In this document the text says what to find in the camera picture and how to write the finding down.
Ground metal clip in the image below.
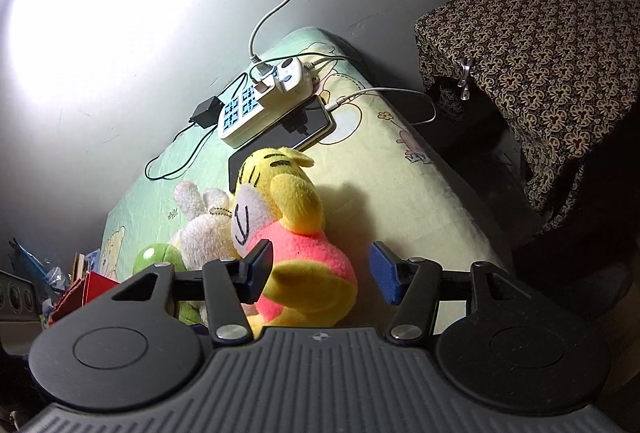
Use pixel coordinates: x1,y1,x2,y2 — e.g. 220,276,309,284
457,58,475,102

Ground grey appliance with round dials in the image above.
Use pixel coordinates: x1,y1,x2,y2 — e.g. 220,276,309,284
0,269,42,330

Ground red cardboard box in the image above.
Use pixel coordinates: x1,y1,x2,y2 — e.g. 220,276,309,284
47,270,121,326

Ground smartphone with silver edge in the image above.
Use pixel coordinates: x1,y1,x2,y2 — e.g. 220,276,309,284
270,95,337,150

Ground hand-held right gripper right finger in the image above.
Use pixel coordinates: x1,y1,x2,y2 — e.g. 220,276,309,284
368,240,533,345

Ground white power strip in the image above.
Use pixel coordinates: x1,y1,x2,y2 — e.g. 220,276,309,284
218,58,314,149

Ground white charger plug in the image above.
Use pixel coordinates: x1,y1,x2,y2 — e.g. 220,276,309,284
272,59,304,92

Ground blue plastic bag clutter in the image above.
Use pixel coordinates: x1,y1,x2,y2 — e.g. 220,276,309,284
5,238,67,306

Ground thin black adapter cable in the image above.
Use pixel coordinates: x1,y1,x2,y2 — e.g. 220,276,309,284
145,120,221,182

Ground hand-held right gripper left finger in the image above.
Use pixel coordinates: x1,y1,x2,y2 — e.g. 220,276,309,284
111,239,275,347

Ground white phone charging cable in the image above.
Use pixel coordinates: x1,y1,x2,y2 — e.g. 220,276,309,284
325,87,437,126

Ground white rabbit plush toy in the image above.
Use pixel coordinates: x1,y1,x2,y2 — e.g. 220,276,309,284
172,180,242,275

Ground yellow tiger plush toy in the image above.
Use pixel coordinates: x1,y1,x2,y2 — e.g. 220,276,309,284
231,147,359,329

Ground patterned fabric covered table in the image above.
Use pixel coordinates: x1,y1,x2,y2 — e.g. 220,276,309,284
414,0,640,235

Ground green frog plush toy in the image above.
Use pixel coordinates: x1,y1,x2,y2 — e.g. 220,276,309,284
132,243,211,326

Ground black power adapter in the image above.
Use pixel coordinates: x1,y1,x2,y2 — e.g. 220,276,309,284
190,97,224,129

